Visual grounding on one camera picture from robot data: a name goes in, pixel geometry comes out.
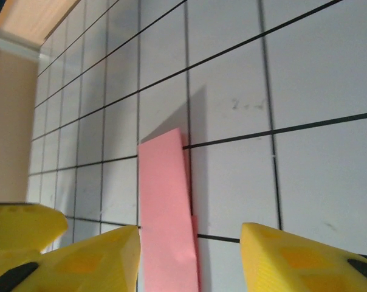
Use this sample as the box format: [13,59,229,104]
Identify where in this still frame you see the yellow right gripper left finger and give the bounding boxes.
[0,224,141,292]

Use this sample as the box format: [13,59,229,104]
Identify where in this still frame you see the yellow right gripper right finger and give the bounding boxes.
[241,222,367,292]

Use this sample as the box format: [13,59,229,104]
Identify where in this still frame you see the pink paper sheet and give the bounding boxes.
[137,127,201,292]

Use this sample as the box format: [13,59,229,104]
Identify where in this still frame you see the aluminium corner post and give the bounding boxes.
[0,27,41,61]

